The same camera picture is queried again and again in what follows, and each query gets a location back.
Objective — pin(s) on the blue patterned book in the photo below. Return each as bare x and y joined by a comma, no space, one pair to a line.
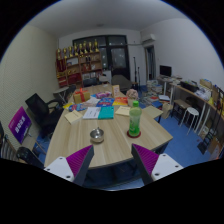
105,102

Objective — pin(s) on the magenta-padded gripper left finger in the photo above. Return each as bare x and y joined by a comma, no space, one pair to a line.
78,160

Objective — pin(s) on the black framed glass door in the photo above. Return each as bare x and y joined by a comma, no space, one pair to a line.
118,56

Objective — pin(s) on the yellow notepad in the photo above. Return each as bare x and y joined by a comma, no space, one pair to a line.
122,111

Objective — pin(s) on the teal book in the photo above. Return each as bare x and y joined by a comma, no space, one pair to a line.
106,112

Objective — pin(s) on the pale yellow paper pad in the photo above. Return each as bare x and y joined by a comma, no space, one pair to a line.
73,117

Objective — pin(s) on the black office chair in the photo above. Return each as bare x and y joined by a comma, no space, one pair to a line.
43,115

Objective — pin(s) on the white booklet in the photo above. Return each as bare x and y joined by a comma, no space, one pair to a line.
91,112

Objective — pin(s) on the orange book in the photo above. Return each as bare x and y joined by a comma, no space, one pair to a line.
120,101

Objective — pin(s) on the white round stool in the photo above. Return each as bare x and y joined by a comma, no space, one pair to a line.
190,110

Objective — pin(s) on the black computer monitor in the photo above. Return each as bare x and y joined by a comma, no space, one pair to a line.
165,71

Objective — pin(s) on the long cluttered side desk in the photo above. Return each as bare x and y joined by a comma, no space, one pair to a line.
195,95

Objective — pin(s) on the small metal cup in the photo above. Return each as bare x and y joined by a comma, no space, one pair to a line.
97,135

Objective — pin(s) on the striped cushioned chair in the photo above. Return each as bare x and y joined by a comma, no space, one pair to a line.
7,150

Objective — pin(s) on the orange standing card box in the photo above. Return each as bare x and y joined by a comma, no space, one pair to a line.
116,90

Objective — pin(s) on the wooden shelf unit with trophies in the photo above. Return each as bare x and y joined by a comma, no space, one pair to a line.
78,68

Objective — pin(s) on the purple sign board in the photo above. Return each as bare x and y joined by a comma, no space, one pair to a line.
19,125

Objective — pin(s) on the potted flower bouquet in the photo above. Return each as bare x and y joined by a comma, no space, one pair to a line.
132,95

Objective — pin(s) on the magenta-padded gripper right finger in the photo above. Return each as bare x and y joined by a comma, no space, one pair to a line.
146,159

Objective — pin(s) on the white wall air conditioner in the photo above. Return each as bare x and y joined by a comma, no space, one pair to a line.
148,38

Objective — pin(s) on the black tripod stand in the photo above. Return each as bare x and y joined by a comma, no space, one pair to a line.
135,73

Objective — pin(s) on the green drink bottle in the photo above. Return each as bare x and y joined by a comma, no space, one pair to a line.
135,121

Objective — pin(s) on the gift box with red ribbon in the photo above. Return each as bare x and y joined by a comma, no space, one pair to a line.
81,96

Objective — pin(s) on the black backpack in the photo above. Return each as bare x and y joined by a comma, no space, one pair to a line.
28,156

